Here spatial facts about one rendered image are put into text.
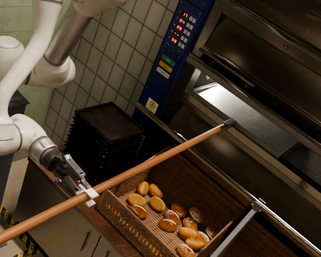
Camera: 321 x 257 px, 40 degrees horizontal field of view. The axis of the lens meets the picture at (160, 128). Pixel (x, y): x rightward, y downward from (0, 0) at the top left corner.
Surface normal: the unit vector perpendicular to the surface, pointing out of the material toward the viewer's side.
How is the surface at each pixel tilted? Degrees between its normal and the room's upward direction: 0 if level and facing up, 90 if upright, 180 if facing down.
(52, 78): 116
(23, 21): 90
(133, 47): 90
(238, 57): 70
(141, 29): 90
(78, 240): 90
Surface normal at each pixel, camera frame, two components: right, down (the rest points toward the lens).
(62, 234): -0.61, 0.22
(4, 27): 0.71, 0.58
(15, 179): 0.36, -0.78
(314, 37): -0.45, -0.06
